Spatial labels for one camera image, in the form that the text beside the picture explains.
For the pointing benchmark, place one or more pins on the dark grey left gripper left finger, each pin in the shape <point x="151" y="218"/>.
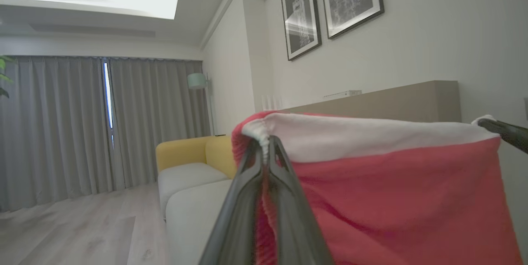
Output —
<point x="239" y="207"/>

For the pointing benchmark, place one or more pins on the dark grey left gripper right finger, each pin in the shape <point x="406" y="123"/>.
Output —
<point x="291" y="215"/>

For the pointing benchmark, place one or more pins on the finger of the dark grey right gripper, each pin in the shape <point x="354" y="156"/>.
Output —
<point x="511" y="133"/>

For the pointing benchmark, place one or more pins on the red and white sports jersey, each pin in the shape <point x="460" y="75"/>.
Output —
<point x="392" y="199"/>

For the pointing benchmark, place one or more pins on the large grey fabric sofa seat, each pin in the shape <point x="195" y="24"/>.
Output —
<point x="189" y="223"/>

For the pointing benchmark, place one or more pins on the small grey fabric sofa cushion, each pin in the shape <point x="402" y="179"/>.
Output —
<point x="185" y="176"/>

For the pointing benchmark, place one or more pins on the yellow fabric sofa backrest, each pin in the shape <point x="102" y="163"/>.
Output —
<point x="181" y="151"/>

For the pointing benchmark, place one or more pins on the narrow grey curtain panel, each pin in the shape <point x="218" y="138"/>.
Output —
<point x="156" y="120"/>

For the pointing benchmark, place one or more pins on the floor lamp with pale shade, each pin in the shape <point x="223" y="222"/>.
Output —
<point x="197" y="80"/>

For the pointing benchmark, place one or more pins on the narrow black framed picture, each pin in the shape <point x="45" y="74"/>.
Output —
<point x="301" y="17"/>

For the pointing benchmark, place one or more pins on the wide grey curtain panel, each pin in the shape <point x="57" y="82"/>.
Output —
<point x="53" y="133"/>

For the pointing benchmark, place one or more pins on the green houseplant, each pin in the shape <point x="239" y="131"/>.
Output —
<point x="3" y="77"/>

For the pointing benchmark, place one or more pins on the beige wall ledge panel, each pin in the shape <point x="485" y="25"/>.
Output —
<point x="392" y="104"/>

